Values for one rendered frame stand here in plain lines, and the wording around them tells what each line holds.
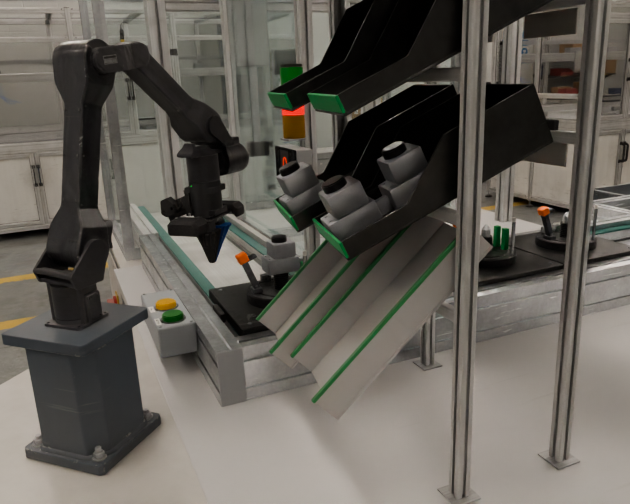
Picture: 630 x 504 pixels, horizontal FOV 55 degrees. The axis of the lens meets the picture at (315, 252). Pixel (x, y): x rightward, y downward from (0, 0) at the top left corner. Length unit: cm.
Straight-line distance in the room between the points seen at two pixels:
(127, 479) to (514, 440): 56
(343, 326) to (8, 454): 55
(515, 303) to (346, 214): 66
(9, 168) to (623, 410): 578
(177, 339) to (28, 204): 526
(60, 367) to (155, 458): 19
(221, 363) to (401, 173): 47
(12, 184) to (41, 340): 545
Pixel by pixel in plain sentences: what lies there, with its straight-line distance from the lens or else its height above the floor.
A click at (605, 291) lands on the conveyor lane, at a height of 91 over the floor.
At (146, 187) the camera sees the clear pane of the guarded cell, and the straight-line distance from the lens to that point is 244.
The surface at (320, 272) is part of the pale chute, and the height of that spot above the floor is 109.
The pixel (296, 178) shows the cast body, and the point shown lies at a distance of 85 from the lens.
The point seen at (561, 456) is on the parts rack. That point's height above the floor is 87.
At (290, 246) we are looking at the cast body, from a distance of 116.
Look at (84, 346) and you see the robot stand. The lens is 86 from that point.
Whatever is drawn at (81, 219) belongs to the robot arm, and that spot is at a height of 121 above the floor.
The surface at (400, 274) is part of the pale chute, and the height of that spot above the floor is 112.
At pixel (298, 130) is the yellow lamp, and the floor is 128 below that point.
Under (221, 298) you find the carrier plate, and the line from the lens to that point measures 122.
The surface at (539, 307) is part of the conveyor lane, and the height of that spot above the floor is 91.
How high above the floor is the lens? 139
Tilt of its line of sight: 16 degrees down
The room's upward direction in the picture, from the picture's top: 2 degrees counter-clockwise
